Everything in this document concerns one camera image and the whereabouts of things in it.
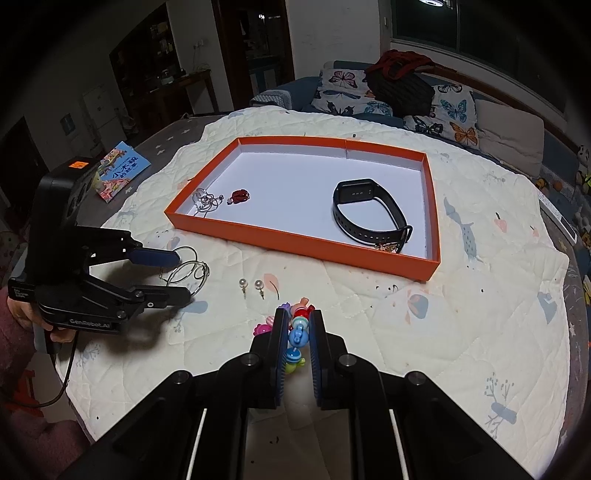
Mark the dark wooden door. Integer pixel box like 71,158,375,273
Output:
211,0,296,112

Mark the wooden side table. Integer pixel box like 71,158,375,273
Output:
154,69,220,121

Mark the striped cushion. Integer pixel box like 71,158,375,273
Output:
252,89,294,110

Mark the person's pink clothing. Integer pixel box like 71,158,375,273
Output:
0,406,88,480

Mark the children's picture book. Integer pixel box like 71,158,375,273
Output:
95,141,152,202

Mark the beige pillow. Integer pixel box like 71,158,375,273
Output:
475,99,546,176

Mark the black bag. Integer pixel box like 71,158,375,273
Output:
367,62,437,116

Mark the orange cardboard box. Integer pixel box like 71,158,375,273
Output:
165,135,443,282

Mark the window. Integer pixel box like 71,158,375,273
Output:
390,0,573,112

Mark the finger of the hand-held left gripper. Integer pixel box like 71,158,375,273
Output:
74,226,181,269
89,276,193,318

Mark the black smart band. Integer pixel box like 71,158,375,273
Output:
332,178,414,254

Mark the red cloth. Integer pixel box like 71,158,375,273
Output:
369,50,435,75

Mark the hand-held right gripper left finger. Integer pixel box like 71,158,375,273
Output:
60,307,291,480

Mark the blue sofa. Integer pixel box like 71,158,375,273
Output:
252,76,585,181

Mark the butterfly print pillow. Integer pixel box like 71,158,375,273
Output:
311,68,393,116
403,83,481,148

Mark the black cable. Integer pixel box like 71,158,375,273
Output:
2,332,82,409

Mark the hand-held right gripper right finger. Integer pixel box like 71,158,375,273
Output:
308,309,532,480

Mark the colourful bead bracelet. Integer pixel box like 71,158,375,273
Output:
254,298,317,374

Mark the white drawer cabinet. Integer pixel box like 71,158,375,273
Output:
83,85,123,153

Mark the person's left hand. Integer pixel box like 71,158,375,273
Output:
7,288,77,344

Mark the silver chain necklace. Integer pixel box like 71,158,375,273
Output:
191,187,227,217

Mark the dark wooden cabinet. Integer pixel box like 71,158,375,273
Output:
110,4,185,139

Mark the silver hoop earring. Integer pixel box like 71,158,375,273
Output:
172,246,200,274
159,260,211,296

